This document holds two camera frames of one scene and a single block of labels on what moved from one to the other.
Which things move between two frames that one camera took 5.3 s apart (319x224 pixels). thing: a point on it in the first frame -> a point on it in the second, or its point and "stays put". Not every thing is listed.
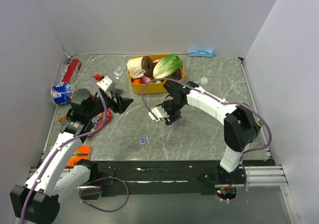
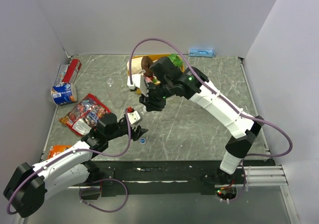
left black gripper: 123,102 -> 136,134
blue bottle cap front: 142,141 stays put
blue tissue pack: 205,53 stays put
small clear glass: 118,72 -> 114,94
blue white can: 62,93 stays put
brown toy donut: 147,64 stays put
